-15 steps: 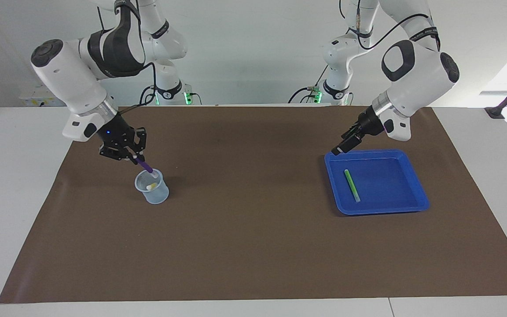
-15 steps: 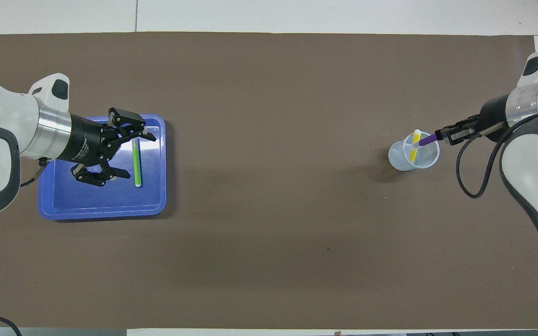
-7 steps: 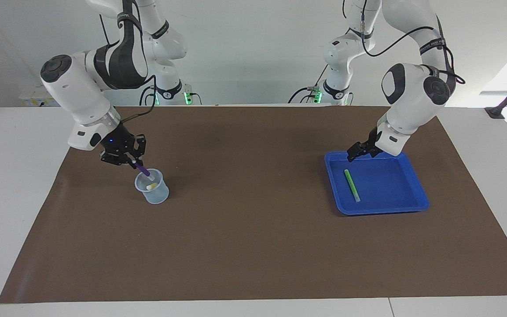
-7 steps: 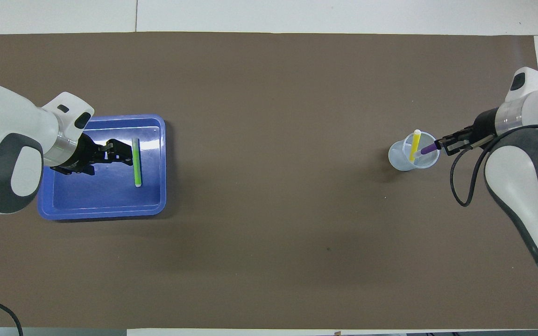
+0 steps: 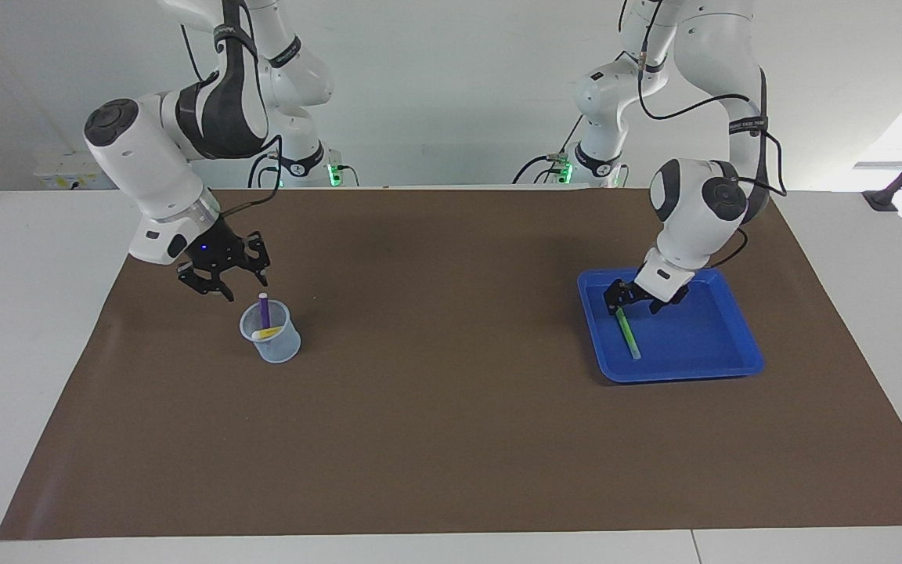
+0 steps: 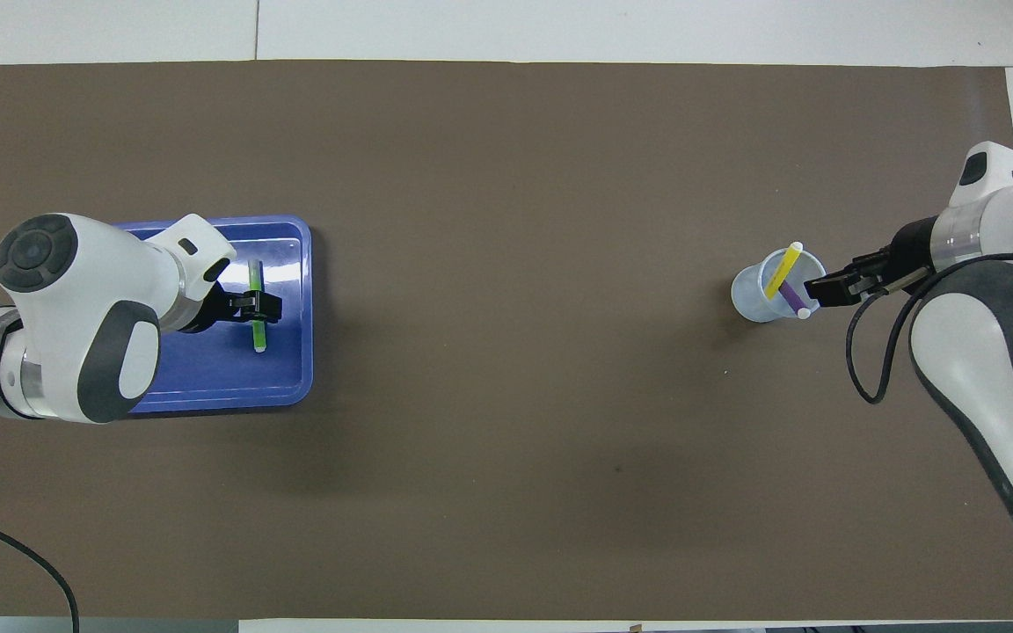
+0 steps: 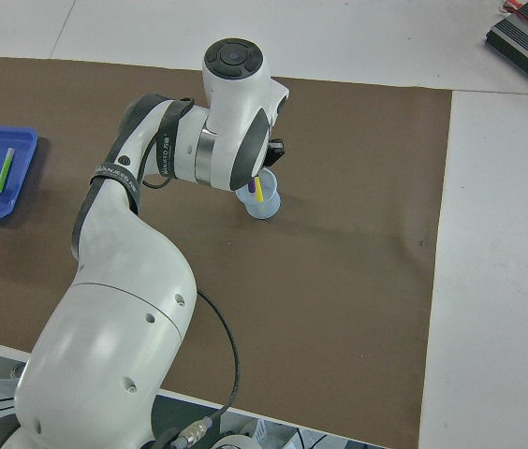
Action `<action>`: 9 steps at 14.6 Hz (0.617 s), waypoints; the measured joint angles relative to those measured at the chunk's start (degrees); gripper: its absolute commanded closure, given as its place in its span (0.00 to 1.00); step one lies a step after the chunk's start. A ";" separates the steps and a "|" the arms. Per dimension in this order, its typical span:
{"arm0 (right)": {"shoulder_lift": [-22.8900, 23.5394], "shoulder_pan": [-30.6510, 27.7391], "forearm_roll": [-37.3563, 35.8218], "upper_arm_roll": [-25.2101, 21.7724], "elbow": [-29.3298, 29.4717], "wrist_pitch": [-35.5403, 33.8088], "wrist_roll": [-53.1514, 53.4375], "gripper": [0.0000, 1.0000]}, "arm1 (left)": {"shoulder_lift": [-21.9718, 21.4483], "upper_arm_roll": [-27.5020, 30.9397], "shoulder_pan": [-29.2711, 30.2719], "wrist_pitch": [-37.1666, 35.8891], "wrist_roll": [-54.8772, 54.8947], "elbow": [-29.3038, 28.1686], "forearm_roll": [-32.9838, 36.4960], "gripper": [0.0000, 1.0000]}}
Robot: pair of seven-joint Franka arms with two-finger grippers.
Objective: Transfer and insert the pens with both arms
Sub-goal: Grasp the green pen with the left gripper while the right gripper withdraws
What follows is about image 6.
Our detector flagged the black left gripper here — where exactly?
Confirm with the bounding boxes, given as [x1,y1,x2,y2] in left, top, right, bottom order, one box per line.
[181,281,283,333]

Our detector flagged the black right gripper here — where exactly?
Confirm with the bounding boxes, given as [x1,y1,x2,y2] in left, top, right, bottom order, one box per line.
[804,217,940,307]

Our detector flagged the green pen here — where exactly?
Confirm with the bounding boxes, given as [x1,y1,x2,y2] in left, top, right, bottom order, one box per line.
[248,259,269,354]

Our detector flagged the purple pen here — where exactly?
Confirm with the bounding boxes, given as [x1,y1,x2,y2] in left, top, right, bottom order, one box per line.
[779,280,813,320]

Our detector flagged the yellow pen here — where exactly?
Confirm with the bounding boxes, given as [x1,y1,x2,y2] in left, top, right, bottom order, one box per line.
[764,242,805,299]

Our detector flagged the blue plastic tray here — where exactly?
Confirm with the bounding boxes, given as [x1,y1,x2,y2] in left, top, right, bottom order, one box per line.
[71,215,315,416]

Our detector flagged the clear plastic cup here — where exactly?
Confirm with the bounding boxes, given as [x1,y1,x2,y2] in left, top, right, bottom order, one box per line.
[731,247,829,324]

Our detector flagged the brown table mat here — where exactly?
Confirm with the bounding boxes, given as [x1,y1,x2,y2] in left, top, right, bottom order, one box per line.
[0,60,1013,621]

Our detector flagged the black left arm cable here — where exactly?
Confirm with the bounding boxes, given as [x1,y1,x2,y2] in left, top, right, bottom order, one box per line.
[0,509,82,633]

